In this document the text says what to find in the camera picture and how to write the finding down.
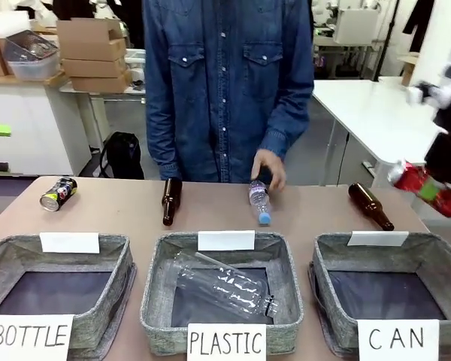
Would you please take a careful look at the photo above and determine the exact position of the large white table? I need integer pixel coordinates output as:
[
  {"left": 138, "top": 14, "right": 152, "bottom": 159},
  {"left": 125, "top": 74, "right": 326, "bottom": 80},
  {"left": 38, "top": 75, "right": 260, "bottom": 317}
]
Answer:
[{"left": 311, "top": 76, "right": 449, "bottom": 188}]

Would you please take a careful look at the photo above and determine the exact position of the white paper label plastic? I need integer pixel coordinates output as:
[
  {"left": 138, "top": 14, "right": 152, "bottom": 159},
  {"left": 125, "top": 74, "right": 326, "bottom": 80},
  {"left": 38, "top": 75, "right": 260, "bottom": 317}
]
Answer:
[{"left": 186, "top": 323, "right": 268, "bottom": 361}]

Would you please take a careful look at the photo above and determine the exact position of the white cabinet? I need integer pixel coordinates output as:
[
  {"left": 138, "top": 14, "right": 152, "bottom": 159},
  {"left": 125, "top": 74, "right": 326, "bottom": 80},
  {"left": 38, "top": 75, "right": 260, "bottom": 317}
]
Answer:
[{"left": 0, "top": 74, "right": 93, "bottom": 177}]

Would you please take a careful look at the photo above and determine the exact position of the person's denim shirt torso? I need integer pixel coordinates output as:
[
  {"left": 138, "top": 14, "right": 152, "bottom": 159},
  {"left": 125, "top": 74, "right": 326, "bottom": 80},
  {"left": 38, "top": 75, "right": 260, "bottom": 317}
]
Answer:
[{"left": 142, "top": 0, "right": 316, "bottom": 184}]

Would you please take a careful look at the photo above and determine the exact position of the white paper label bottle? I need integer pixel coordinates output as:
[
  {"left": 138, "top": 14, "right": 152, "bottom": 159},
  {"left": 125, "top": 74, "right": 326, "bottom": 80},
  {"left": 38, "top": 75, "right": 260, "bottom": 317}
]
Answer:
[{"left": 0, "top": 314, "right": 76, "bottom": 361}]

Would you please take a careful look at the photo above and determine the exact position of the grey fabric basket labelled bottle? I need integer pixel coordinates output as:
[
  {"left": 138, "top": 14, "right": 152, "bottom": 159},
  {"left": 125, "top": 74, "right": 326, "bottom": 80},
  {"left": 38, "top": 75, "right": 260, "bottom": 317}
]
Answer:
[{"left": 0, "top": 233, "right": 138, "bottom": 361}]

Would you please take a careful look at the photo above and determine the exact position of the white machine box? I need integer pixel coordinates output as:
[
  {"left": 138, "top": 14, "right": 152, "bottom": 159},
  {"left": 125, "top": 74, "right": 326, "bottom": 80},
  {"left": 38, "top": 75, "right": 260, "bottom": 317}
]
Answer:
[{"left": 333, "top": 8, "right": 379, "bottom": 44}]

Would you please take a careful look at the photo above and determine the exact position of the person's left hand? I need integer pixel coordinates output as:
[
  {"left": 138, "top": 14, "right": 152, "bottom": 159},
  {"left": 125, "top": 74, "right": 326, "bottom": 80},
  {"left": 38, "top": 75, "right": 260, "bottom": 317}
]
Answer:
[{"left": 250, "top": 147, "right": 288, "bottom": 191}]

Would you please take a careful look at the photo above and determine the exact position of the white side table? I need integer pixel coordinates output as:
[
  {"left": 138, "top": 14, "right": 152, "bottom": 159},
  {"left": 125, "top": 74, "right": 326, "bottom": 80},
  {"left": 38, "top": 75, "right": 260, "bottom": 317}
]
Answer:
[{"left": 58, "top": 80, "right": 148, "bottom": 152}]

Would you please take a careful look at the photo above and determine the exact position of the small blue-capped water bottle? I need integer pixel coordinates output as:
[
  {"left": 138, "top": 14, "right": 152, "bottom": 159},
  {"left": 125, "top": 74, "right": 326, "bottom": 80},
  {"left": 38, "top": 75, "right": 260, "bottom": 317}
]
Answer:
[{"left": 248, "top": 179, "right": 274, "bottom": 227}]

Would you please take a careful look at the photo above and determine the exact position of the red crushed drink can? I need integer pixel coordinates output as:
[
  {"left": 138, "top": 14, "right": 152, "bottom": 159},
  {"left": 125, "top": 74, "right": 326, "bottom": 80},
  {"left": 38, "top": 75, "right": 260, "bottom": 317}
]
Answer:
[{"left": 387, "top": 160, "right": 451, "bottom": 219}]

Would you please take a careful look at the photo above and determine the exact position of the blank white card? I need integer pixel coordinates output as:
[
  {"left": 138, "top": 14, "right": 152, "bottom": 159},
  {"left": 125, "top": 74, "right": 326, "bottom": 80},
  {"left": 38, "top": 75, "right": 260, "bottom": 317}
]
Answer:
[
  {"left": 347, "top": 229, "right": 410, "bottom": 247},
  {"left": 39, "top": 232, "right": 101, "bottom": 255},
  {"left": 197, "top": 229, "right": 256, "bottom": 252}
]

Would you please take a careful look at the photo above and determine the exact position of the black pepsi drink can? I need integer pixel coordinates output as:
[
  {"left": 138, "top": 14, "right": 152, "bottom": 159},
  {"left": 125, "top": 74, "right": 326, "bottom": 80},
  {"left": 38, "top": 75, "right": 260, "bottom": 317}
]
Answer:
[{"left": 39, "top": 176, "right": 78, "bottom": 213}]

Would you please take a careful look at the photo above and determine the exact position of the brown glass beer bottle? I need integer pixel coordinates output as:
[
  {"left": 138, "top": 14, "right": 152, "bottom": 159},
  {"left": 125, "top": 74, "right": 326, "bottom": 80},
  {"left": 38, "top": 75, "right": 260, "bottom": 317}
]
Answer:
[
  {"left": 347, "top": 182, "right": 395, "bottom": 232},
  {"left": 161, "top": 177, "right": 183, "bottom": 228}
]

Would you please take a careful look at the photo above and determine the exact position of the open cardboard box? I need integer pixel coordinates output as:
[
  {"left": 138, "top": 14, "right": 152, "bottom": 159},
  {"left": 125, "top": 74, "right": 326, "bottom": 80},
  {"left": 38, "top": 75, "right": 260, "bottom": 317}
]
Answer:
[{"left": 56, "top": 17, "right": 129, "bottom": 62}]

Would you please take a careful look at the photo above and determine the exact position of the grey fabric basket labelled can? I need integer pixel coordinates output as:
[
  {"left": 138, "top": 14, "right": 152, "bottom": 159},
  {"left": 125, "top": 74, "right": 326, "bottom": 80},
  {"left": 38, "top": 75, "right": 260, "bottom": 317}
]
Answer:
[{"left": 308, "top": 231, "right": 451, "bottom": 359}]

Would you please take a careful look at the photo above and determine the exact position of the flat closed cardboard box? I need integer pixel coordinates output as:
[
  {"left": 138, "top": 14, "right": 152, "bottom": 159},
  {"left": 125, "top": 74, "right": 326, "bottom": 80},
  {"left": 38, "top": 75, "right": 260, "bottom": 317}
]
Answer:
[
  {"left": 68, "top": 70, "right": 134, "bottom": 94},
  {"left": 61, "top": 55, "right": 129, "bottom": 80}
]

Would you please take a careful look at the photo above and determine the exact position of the clear plastic storage bin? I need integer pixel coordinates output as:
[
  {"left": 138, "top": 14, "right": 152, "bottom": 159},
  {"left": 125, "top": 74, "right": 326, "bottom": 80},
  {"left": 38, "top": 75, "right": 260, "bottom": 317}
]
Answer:
[{"left": 3, "top": 31, "right": 59, "bottom": 81}]

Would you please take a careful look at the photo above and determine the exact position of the grey fabric basket labelled plastic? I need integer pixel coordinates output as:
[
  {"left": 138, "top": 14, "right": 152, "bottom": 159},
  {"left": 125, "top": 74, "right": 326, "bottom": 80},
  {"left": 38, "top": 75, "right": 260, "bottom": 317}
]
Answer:
[{"left": 139, "top": 230, "right": 305, "bottom": 361}]

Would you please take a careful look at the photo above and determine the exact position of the black backpack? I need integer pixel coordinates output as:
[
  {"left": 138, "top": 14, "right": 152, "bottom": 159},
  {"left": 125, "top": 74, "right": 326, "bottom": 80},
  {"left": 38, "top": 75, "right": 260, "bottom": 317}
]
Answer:
[{"left": 98, "top": 131, "right": 146, "bottom": 181}]

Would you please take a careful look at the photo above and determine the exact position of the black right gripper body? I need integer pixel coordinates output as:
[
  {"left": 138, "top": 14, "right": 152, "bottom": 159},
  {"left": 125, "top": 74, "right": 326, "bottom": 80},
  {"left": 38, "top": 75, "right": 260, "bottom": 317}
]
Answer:
[{"left": 423, "top": 130, "right": 451, "bottom": 187}]

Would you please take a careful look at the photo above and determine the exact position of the person's left denim-sleeved forearm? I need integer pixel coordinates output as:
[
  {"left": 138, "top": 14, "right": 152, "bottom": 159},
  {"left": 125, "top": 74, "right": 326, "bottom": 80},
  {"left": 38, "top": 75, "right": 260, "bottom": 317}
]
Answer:
[{"left": 260, "top": 73, "right": 316, "bottom": 162}]

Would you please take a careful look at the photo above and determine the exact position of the white paper label can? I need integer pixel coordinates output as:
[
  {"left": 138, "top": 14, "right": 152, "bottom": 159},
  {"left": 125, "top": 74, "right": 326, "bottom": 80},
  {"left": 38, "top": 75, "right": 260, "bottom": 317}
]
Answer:
[{"left": 357, "top": 319, "right": 441, "bottom": 361}]

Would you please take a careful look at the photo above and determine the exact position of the large clear plastic bottle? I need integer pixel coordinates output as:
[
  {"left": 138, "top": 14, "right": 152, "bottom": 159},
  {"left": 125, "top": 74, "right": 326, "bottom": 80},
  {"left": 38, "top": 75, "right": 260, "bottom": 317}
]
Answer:
[{"left": 172, "top": 250, "right": 281, "bottom": 325}]

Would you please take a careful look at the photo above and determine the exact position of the hanging black jacket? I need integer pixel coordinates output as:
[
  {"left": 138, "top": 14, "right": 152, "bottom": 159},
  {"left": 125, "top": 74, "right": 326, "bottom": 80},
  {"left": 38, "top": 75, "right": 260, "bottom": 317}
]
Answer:
[{"left": 401, "top": 0, "right": 435, "bottom": 50}]

